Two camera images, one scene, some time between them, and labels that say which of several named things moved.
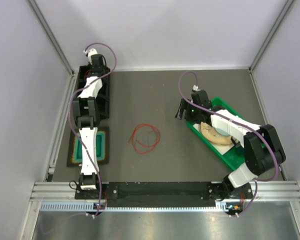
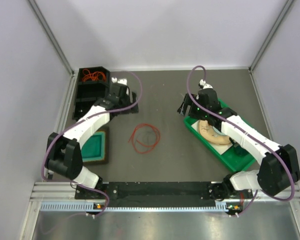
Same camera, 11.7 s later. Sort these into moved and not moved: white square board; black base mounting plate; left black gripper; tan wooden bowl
Moved: left black gripper
Not moved: black base mounting plate; tan wooden bowl; white square board
